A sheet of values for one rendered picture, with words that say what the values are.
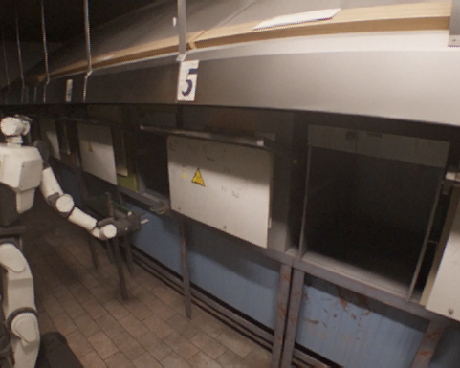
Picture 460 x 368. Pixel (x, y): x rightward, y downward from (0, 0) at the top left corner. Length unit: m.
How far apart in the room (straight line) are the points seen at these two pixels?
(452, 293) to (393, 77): 0.64
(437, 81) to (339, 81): 0.21
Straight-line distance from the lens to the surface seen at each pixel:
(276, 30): 0.89
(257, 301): 1.68
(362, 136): 1.01
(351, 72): 0.73
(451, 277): 1.00
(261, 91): 0.84
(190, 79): 1.04
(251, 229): 1.21
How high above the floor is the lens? 1.55
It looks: 18 degrees down
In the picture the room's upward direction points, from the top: straight up
